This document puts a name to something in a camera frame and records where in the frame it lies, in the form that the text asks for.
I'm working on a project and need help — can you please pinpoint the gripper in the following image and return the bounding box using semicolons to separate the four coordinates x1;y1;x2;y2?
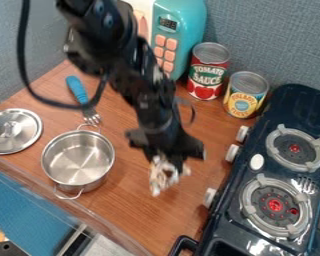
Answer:
123;121;209;172

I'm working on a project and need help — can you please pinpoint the white and grey toy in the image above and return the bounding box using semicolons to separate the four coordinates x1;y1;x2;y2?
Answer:
147;154;193;198

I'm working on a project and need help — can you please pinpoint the teal toy microwave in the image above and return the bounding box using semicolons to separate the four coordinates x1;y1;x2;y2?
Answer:
129;0;210;81

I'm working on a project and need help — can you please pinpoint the dark blue toy stove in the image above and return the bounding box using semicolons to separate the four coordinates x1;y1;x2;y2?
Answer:
168;83;320;256

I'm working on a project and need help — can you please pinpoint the red tomato can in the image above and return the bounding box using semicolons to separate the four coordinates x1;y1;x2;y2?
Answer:
185;41;233;102

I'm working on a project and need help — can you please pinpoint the yellow can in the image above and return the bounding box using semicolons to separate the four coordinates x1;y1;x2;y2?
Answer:
221;70;271;120

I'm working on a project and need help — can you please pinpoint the silver pot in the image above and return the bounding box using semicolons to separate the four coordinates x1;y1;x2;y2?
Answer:
39;123;118;201

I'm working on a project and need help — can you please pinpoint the silver lid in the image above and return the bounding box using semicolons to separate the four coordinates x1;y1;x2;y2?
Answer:
0;107;46;156

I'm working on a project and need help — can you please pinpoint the fork with blue handle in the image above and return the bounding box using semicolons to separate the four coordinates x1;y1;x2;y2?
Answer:
63;75;103;127

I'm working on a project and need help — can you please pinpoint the black cable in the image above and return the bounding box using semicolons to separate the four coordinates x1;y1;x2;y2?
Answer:
15;0;112;111

